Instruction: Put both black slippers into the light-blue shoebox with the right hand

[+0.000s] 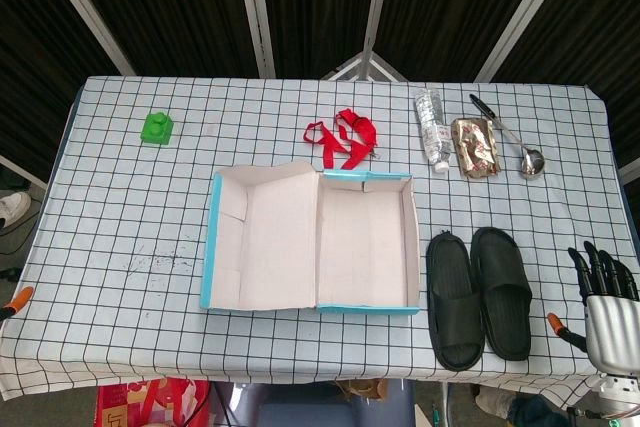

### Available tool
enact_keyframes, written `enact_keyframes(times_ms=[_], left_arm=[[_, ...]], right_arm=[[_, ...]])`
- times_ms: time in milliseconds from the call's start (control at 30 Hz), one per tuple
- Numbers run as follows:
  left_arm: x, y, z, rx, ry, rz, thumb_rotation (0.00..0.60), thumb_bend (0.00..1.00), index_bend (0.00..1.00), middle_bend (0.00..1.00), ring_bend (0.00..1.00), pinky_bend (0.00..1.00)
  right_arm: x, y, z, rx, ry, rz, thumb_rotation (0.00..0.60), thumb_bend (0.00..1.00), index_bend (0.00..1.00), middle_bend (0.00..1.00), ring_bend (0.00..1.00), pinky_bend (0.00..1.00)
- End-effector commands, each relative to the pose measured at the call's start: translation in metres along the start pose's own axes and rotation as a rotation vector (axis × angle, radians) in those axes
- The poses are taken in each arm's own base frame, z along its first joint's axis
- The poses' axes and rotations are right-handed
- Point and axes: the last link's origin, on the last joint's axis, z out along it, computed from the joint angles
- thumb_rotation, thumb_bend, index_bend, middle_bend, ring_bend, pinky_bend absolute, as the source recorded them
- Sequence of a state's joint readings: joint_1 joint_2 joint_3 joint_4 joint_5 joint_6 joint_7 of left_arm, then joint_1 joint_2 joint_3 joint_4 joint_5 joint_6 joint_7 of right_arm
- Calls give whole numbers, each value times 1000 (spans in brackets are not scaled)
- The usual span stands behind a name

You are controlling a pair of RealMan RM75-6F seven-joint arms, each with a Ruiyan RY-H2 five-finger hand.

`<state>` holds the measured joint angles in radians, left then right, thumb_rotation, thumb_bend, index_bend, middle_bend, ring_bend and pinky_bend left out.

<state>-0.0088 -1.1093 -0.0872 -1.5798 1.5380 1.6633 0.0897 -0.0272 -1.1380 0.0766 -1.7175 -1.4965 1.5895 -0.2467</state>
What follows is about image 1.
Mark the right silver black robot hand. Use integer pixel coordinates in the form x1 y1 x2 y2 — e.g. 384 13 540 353
547 240 640 374

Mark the left robot hand orange thumb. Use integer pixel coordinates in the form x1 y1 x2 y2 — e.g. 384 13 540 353
0 285 35 322

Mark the black rubber slipper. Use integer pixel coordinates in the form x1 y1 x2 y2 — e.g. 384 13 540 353
426 229 487 372
469 226 534 361

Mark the blue shoebox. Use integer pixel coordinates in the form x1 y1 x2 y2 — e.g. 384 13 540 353
199 160 421 316

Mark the white sneaker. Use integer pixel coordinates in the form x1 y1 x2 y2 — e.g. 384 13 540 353
0 191 33 229

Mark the white black checkered tablecloth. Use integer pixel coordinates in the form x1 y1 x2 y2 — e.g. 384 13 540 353
0 75 640 401

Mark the red patterned bag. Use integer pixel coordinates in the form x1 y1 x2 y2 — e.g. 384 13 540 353
96 379 214 427

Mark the green toy brick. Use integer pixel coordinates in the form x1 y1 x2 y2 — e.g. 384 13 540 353
140 111 174 149

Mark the gold foil snack packet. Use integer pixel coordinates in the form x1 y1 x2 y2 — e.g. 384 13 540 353
450 116 502 181

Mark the brown paper bag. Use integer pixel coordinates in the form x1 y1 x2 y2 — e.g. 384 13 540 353
335 379 390 401

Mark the clear plastic water bottle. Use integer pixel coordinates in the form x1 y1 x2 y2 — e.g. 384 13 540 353
413 87 452 173

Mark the dark blue chair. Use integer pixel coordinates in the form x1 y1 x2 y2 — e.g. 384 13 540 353
214 380 417 427

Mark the metal ladle black handle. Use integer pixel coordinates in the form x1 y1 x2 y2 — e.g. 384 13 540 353
468 93 546 181

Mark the red ribbon lanyard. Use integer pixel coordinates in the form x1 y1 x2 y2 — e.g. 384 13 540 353
303 108 381 171

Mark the black folding screen white frame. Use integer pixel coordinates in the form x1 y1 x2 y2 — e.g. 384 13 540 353
0 0 640 188

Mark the white metal stand frame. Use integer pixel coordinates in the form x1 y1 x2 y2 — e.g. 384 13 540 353
323 50 409 82

